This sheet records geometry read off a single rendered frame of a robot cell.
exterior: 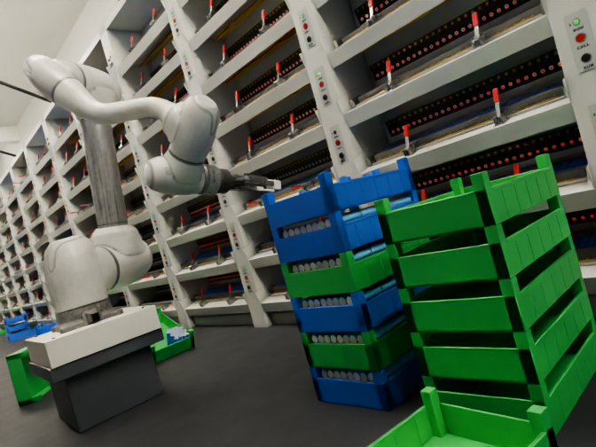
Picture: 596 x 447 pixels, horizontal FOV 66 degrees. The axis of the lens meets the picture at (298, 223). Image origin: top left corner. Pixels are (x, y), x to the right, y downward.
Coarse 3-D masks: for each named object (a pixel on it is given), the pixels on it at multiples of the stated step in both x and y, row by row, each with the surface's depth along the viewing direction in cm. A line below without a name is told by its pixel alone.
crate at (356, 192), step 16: (400, 160) 107; (320, 176) 88; (368, 176) 97; (384, 176) 101; (400, 176) 105; (272, 192) 102; (304, 192) 92; (320, 192) 89; (336, 192) 89; (352, 192) 92; (368, 192) 96; (384, 192) 100; (400, 192) 104; (272, 208) 100; (288, 208) 97; (304, 208) 93; (320, 208) 90; (336, 208) 88; (272, 224) 101; (288, 224) 98
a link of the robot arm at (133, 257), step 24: (96, 72) 153; (96, 96) 151; (120, 96) 163; (96, 144) 153; (96, 168) 154; (96, 192) 155; (120, 192) 158; (96, 216) 157; (120, 216) 157; (96, 240) 153; (120, 240) 153; (120, 264) 150; (144, 264) 161
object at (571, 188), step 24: (528, 144) 120; (552, 144) 117; (576, 144) 113; (456, 168) 136; (480, 168) 132; (504, 168) 127; (528, 168) 122; (576, 168) 106; (432, 192) 143; (576, 192) 100
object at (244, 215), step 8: (320, 168) 177; (296, 176) 188; (256, 192) 203; (296, 192) 171; (240, 200) 197; (248, 200) 198; (232, 208) 193; (240, 208) 196; (256, 208) 184; (264, 208) 180; (240, 216) 192; (248, 216) 189; (256, 216) 185; (264, 216) 182
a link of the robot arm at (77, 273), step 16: (64, 240) 138; (80, 240) 140; (48, 256) 137; (64, 256) 135; (80, 256) 137; (96, 256) 142; (112, 256) 149; (48, 272) 136; (64, 272) 134; (80, 272) 136; (96, 272) 140; (112, 272) 146; (48, 288) 137; (64, 288) 134; (80, 288) 135; (96, 288) 139; (64, 304) 135; (80, 304) 135
